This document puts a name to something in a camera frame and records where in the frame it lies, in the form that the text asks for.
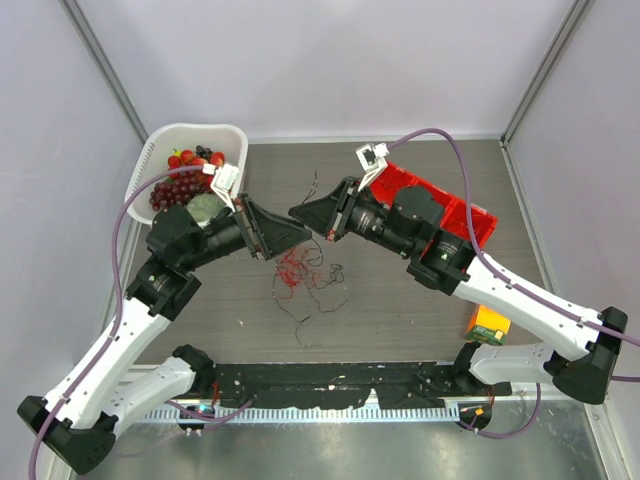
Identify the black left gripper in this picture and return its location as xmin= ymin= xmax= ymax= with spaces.
xmin=181 ymin=192 xmax=312 ymax=271

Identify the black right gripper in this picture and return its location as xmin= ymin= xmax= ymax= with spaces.
xmin=290 ymin=176 xmax=415 ymax=258

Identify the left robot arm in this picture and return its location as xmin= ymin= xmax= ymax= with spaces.
xmin=17 ymin=194 xmax=312 ymax=475

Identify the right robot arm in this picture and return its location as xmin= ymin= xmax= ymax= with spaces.
xmin=289 ymin=177 xmax=628 ymax=405

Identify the green melon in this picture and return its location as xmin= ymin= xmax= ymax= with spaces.
xmin=186 ymin=193 xmax=226 ymax=226

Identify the red compartment tray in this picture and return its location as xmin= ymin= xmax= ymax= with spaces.
xmin=370 ymin=163 xmax=498 ymax=248

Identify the purple grape bunch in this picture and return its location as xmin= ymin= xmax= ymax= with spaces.
xmin=149 ymin=171 xmax=210 ymax=211

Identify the white plastic basket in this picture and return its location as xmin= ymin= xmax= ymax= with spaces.
xmin=125 ymin=123 xmax=248 ymax=226

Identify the orange yellow carton box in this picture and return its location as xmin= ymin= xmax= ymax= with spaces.
xmin=465 ymin=305 xmax=511 ymax=346

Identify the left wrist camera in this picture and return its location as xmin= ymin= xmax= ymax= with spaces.
xmin=202 ymin=164 xmax=241 ymax=212

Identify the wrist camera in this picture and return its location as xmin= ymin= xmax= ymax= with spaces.
xmin=202 ymin=164 xmax=241 ymax=212
xmin=355 ymin=143 xmax=389 ymax=191

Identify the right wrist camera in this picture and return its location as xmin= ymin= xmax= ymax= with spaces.
xmin=355 ymin=143 xmax=389 ymax=191

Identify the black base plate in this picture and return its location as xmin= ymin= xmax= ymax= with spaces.
xmin=213 ymin=362 xmax=512 ymax=410

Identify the white cable duct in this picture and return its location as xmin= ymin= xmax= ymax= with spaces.
xmin=144 ymin=405 xmax=461 ymax=424

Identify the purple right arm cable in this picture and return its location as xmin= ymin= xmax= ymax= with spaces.
xmin=389 ymin=128 xmax=640 ymax=441

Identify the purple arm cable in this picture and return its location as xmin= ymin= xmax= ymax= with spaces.
xmin=27 ymin=164 xmax=254 ymax=479
xmin=389 ymin=128 xmax=640 ymax=441

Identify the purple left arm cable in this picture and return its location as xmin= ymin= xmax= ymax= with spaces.
xmin=27 ymin=164 xmax=254 ymax=479

